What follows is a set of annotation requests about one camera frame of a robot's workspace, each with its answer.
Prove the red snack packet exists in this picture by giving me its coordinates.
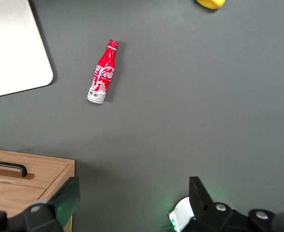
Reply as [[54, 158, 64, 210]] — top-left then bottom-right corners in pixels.
[[87, 39, 120, 105]]

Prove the yellow lemon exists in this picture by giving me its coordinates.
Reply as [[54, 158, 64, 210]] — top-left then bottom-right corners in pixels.
[[196, 0, 226, 10]]

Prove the wooden lower drawer front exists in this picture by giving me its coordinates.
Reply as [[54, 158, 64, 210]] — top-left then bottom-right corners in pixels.
[[0, 154, 69, 189]]

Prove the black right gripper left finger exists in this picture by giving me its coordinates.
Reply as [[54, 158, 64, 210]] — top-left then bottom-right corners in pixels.
[[0, 176, 81, 232]]

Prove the wooden upper drawer front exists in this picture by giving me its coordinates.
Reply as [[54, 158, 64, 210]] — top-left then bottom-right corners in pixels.
[[0, 181, 47, 218]]

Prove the wooden drawer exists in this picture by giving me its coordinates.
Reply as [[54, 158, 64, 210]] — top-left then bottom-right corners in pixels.
[[0, 154, 69, 189], [0, 181, 47, 218]]

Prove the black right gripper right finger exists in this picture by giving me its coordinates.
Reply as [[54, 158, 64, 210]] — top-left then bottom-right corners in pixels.
[[180, 176, 284, 232]]

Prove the beige rectangular tray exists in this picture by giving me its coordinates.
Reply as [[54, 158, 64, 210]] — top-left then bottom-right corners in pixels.
[[0, 0, 54, 100]]

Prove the black lower drawer handle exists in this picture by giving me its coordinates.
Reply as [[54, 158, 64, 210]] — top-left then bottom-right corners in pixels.
[[0, 159, 28, 178]]

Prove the wooden two-drawer cabinet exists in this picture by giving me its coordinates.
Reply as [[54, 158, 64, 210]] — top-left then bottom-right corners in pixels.
[[0, 147, 76, 232]]

